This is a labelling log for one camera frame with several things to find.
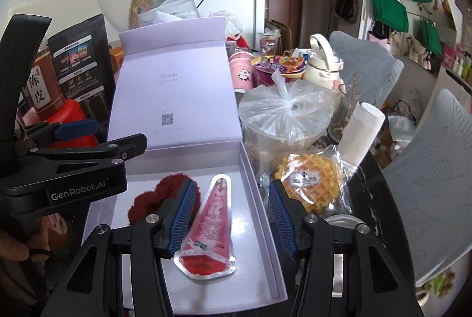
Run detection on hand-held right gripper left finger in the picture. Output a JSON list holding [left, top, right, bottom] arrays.
[[40, 179, 201, 317]]

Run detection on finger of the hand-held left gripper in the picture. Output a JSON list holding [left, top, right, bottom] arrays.
[[22, 133, 149, 170], [22, 120, 100, 148]]

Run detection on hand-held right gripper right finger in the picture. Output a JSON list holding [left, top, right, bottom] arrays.
[[268, 180, 425, 317]]

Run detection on pink triangular snack pouch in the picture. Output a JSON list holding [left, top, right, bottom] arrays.
[[173, 175, 237, 281]]

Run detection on lilac gift box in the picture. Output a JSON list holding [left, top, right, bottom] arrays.
[[82, 16, 288, 316]]

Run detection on person's left hand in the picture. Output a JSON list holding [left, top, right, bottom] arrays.
[[0, 230, 31, 263]]

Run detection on red plastic container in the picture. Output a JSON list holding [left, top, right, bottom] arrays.
[[44, 99, 109, 150]]

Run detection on dark red fluffy scrunchie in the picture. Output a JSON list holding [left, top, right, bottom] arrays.
[[128, 175, 201, 227]]

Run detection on brown labelled bottle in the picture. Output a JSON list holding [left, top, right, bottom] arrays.
[[27, 40, 65, 115]]

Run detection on packaged yellow waffle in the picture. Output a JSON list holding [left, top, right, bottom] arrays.
[[258, 149, 356, 218]]

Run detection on black stand-up food pouch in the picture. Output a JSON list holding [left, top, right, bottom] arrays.
[[47, 14, 111, 140]]

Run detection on round metal tin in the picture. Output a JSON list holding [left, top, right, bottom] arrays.
[[324, 214, 373, 303]]

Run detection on clear plastic bag with container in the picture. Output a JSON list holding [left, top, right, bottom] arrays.
[[238, 70, 340, 174]]

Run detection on clear glass cup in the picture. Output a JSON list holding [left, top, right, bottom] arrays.
[[328, 84, 369, 142]]

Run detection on woven straw fan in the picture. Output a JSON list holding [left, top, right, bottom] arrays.
[[128, 0, 154, 30]]

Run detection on pink panda cup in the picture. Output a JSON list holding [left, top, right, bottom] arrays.
[[229, 51, 255, 92]]

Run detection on purple instant noodle cup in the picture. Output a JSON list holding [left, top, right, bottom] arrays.
[[251, 55, 308, 89]]

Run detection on cream water bottle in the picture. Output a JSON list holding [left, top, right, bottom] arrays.
[[304, 34, 345, 85]]

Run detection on grey leaf-pattern chair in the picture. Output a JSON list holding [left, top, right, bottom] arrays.
[[383, 88, 472, 284], [328, 30, 404, 107]]

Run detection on grey plastic mailer bag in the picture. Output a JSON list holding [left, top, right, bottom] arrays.
[[157, 0, 201, 19]]

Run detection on clear plastic drink cup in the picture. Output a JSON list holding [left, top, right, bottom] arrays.
[[258, 31, 281, 55]]

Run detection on folded cardboard boxes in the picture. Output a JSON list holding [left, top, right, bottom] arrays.
[[265, 19, 296, 48]]

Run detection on row of bottles on shelf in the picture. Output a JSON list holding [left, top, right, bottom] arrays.
[[442, 44, 472, 81]]

